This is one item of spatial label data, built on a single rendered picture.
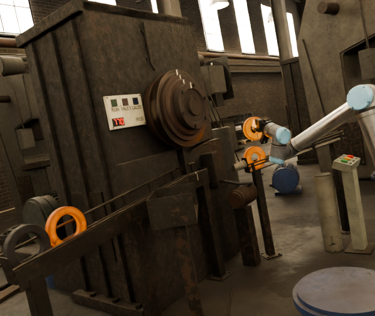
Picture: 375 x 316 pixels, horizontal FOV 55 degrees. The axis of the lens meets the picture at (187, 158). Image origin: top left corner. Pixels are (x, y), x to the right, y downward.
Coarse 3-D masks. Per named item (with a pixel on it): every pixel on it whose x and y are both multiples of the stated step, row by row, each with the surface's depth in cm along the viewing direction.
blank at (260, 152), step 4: (248, 148) 246; (252, 148) 244; (256, 148) 245; (260, 148) 246; (248, 152) 244; (252, 152) 245; (256, 152) 246; (260, 152) 246; (264, 152) 247; (244, 156) 245; (248, 156) 244; (260, 156) 246; (264, 156) 247; (248, 160) 244; (264, 160) 247; (260, 164) 247; (256, 168) 246
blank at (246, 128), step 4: (248, 120) 235; (252, 120) 236; (244, 124) 236; (248, 124) 235; (252, 124) 236; (244, 128) 235; (248, 128) 235; (244, 132) 237; (248, 132) 235; (252, 132) 236; (256, 132) 238; (260, 132) 238; (248, 136) 236; (252, 136) 236; (256, 136) 237; (260, 136) 238
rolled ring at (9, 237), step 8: (24, 224) 141; (32, 224) 142; (16, 232) 136; (24, 232) 139; (32, 232) 141; (40, 232) 144; (8, 240) 134; (16, 240) 136; (40, 240) 146; (48, 240) 146; (8, 248) 133; (40, 248) 146; (48, 248) 146; (8, 256) 133; (16, 264) 135
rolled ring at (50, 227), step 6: (60, 210) 152; (66, 210) 154; (72, 210) 156; (78, 210) 159; (54, 216) 149; (60, 216) 152; (78, 216) 158; (84, 216) 161; (48, 222) 149; (54, 222) 149; (78, 222) 159; (84, 222) 160; (48, 228) 147; (54, 228) 149; (78, 228) 159; (84, 228) 160; (48, 234) 147; (54, 234) 149; (54, 240) 148; (60, 240) 151
